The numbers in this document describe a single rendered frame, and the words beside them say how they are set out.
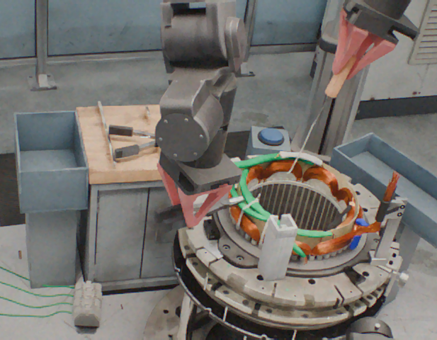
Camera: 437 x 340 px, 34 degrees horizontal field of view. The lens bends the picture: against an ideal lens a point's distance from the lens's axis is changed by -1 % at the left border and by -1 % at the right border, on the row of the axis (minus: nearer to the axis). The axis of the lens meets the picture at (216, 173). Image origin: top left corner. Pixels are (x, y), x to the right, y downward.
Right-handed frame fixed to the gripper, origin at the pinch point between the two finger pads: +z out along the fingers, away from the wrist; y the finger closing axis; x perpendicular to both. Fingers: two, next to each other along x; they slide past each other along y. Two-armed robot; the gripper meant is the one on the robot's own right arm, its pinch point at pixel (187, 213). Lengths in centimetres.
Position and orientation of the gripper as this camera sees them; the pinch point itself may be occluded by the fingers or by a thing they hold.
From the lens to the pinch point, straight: 91.6
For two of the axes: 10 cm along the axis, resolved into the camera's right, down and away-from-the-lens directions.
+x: 8.3, -2.0, 5.2
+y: 5.3, 5.7, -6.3
